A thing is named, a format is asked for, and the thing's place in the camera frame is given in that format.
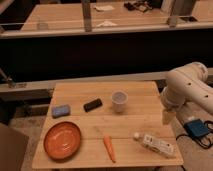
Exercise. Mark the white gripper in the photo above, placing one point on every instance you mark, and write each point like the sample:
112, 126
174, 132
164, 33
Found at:
167, 116

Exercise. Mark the white ceramic cup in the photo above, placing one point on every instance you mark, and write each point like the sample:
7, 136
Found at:
119, 100

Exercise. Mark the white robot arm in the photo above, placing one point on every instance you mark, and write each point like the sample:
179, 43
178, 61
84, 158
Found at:
186, 83

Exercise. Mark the small clear cup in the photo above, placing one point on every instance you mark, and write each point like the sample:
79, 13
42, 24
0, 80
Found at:
42, 25

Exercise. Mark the blue power box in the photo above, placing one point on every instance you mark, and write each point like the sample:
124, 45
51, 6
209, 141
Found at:
196, 129

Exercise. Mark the orange carrot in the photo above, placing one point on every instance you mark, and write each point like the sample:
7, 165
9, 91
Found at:
109, 147

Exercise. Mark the black rectangular block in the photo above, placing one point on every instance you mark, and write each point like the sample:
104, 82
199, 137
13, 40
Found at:
92, 105

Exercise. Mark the blue sponge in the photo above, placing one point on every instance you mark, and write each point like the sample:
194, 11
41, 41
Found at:
59, 111

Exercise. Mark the orange bowl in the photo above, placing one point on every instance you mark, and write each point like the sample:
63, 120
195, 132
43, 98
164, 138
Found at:
62, 140

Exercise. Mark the crumpled white tissue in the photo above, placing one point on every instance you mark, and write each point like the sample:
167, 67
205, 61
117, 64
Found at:
107, 24

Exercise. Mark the black items pile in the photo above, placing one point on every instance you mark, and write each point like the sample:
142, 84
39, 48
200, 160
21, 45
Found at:
140, 5

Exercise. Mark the white paper sheet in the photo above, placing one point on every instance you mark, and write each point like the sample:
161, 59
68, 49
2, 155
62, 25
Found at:
103, 8

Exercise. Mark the right metal post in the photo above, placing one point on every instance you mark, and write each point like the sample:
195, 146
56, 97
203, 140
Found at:
177, 10

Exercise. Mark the metal post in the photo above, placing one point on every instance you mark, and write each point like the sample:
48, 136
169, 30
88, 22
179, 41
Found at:
177, 10
87, 15

